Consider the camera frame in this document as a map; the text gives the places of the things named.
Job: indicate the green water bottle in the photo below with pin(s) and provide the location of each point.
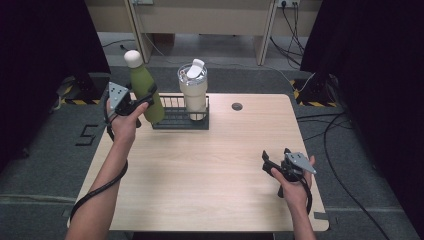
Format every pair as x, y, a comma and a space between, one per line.
143, 83

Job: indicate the black stand base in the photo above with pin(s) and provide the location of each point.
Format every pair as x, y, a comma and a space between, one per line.
90, 86
316, 90

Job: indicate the black curtain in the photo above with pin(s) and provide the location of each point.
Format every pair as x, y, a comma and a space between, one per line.
383, 83
40, 66

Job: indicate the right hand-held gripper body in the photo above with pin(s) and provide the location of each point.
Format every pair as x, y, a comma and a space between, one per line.
300, 161

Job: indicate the cream insulated tumbler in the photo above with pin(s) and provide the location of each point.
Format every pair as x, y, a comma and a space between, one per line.
193, 90

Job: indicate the person's right hand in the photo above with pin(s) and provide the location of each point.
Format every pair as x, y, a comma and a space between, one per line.
295, 191

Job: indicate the person's left hand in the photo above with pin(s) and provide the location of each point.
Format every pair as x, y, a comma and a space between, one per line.
124, 128

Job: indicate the white wall socket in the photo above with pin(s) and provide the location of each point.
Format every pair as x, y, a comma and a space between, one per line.
288, 2

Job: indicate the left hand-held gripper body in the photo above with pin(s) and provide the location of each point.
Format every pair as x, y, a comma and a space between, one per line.
117, 95

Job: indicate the beige desk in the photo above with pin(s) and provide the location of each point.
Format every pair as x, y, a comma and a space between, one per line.
206, 16

